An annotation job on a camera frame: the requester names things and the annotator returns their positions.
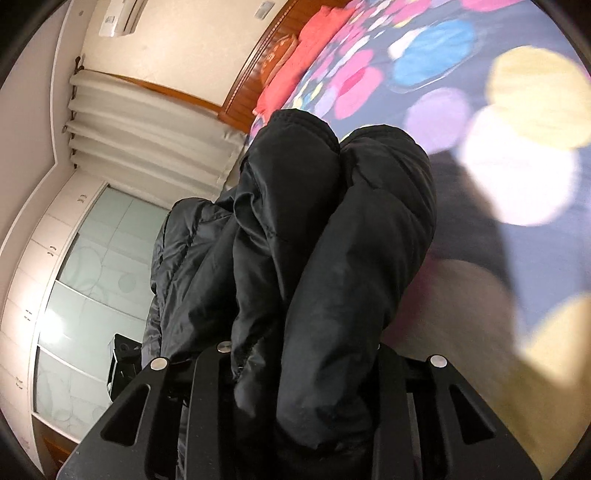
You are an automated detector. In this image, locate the wooden frame trim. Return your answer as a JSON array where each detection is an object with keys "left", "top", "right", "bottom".
[{"left": 108, "top": 74, "right": 225, "bottom": 116}]

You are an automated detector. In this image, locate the wooden headboard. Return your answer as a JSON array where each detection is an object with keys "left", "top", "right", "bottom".
[{"left": 217, "top": 0, "right": 319, "bottom": 134}]

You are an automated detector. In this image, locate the colourful dotted bedspread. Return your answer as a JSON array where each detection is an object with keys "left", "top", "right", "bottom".
[{"left": 249, "top": 0, "right": 591, "bottom": 480}]

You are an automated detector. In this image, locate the white air conditioner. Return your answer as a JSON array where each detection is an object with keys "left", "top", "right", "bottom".
[{"left": 98, "top": 0, "right": 149, "bottom": 38}]

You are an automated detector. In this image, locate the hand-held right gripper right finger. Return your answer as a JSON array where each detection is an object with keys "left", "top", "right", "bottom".
[{"left": 369, "top": 344, "right": 543, "bottom": 480}]

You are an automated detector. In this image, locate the black puffer jacket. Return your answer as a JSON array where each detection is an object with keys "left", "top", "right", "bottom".
[{"left": 141, "top": 108, "right": 438, "bottom": 480}]

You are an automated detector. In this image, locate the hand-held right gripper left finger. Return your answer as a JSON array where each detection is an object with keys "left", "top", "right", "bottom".
[{"left": 58, "top": 342, "right": 242, "bottom": 480}]

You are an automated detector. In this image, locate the white curtain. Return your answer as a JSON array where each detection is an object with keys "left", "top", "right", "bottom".
[{"left": 67, "top": 69, "right": 247, "bottom": 191}]

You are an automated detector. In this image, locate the red pillow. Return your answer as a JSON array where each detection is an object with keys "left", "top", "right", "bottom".
[{"left": 253, "top": 7, "right": 356, "bottom": 116}]

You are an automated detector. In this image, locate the white glass-door wardrobe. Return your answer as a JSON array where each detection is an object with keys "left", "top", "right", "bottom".
[{"left": 0, "top": 168, "right": 172, "bottom": 444}]

